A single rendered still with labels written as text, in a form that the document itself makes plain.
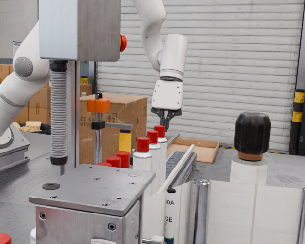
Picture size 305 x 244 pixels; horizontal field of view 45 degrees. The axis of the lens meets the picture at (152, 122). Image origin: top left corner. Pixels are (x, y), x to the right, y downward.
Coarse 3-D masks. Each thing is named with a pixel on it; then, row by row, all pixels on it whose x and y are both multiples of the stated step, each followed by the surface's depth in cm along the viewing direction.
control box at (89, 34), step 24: (48, 0) 74; (72, 0) 67; (96, 0) 68; (120, 0) 72; (48, 24) 75; (72, 24) 68; (96, 24) 69; (120, 24) 73; (48, 48) 76; (72, 48) 68; (96, 48) 70
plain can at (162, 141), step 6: (156, 126) 116; (162, 126) 117; (162, 132) 116; (162, 138) 116; (162, 144) 116; (162, 150) 116; (162, 156) 117; (162, 162) 117; (162, 168) 117; (162, 174) 118; (162, 180) 118
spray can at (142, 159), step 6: (138, 138) 98; (144, 138) 98; (138, 144) 97; (144, 144) 97; (138, 150) 98; (144, 150) 97; (138, 156) 97; (144, 156) 97; (150, 156) 98; (138, 162) 97; (144, 162) 97; (150, 162) 98; (138, 168) 97; (144, 168) 97; (150, 168) 99; (150, 186) 100; (144, 192) 98; (150, 192) 100
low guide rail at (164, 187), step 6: (192, 144) 169; (192, 150) 164; (186, 156) 149; (180, 162) 139; (174, 168) 131; (180, 168) 137; (174, 174) 126; (168, 180) 118; (162, 186) 112; (156, 192) 107
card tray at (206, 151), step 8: (176, 144) 204; (184, 144) 203; (200, 144) 201; (208, 144) 200; (216, 144) 199; (168, 152) 185; (200, 152) 188; (208, 152) 189; (216, 152) 187; (200, 160) 173; (208, 160) 174
